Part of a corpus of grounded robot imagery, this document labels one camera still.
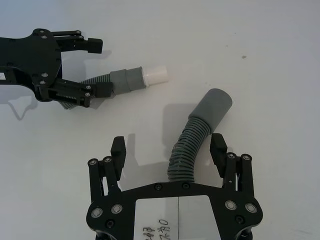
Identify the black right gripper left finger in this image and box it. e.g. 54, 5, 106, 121
87, 136, 128, 201

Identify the grey ribbed hose white tip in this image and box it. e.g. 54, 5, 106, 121
59, 65, 169, 111

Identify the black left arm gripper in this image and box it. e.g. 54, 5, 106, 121
0, 28, 114, 109

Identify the grey ribbed hose grey cuff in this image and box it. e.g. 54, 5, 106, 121
166, 87, 234, 184

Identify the white paper label with handwriting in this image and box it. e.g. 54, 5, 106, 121
134, 194, 211, 240

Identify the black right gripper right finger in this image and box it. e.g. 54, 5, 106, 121
210, 133, 256, 200

